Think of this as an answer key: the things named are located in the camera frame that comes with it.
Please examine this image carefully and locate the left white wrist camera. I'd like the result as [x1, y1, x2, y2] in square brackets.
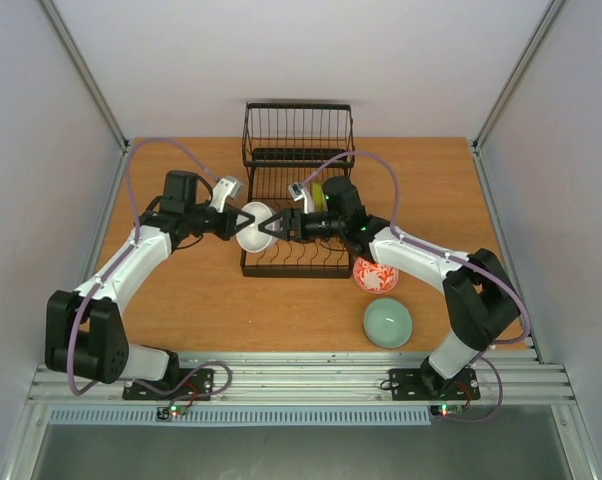
[210, 176, 243, 213]

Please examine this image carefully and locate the red patterned bowl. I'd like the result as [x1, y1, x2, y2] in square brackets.
[352, 258, 400, 295]

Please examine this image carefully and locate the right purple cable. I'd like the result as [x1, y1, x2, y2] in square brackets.
[300, 151, 533, 426]

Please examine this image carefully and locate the aluminium front rail frame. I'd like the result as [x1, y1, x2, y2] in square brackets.
[26, 349, 577, 407]

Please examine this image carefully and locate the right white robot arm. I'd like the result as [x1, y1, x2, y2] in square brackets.
[256, 176, 528, 398]

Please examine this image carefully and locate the purple cable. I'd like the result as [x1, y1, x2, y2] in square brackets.
[300, 151, 533, 426]
[66, 137, 232, 401]

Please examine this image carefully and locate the aluminium corner post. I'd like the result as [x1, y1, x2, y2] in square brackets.
[471, 0, 570, 151]
[36, 0, 131, 151]

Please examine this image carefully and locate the left small circuit board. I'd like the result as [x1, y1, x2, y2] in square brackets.
[155, 405, 189, 422]

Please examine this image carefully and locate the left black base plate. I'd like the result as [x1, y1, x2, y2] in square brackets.
[122, 368, 215, 401]

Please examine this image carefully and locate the grey slotted cable duct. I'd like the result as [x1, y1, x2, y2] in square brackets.
[48, 405, 431, 428]

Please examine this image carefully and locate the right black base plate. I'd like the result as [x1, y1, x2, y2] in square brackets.
[382, 367, 481, 401]

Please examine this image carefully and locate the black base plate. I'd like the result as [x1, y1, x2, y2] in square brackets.
[382, 367, 481, 401]
[122, 368, 215, 401]

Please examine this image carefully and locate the black wire dish rack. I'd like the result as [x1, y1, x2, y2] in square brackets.
[240, 101, 355, 279]

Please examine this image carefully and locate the lime green bowl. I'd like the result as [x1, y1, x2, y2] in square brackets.
[310, 182, 328, 212]

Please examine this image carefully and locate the pale green celadon bowl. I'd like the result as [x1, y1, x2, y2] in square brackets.
[363, 298, 413, 349]

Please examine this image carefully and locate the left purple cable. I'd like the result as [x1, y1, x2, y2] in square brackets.
[66, 137, 232, 401]

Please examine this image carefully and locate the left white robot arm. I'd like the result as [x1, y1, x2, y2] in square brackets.
[45, 170, 255, 398]

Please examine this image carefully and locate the left aluminium corner post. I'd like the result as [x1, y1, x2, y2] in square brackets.
[36, 0, 131, 151]

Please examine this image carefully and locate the small circuit board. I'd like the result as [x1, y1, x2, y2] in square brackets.
[155, 405, 189, 422]
[430, 403, 468, 418]

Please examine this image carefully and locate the right aluminium corner post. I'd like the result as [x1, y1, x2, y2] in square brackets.
[471, 0, 570, 151]

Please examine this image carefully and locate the right small circuit board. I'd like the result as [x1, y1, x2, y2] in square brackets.
[430, 403, 468, 418]

